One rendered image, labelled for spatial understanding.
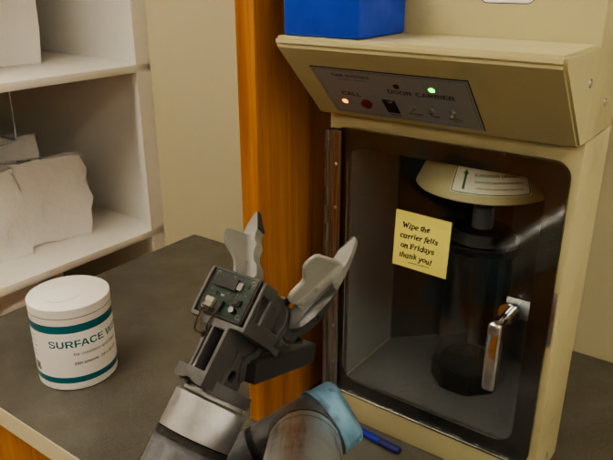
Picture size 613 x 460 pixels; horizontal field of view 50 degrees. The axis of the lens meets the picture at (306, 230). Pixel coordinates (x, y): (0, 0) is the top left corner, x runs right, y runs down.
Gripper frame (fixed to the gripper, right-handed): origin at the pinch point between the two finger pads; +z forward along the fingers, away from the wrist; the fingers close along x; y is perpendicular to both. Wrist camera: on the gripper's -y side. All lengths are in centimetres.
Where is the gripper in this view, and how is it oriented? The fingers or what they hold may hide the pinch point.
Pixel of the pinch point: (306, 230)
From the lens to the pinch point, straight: 72.1
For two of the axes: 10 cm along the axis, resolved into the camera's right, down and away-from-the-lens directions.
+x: -8.1, -2.1, 5.5
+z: 4.1, -8.7, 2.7
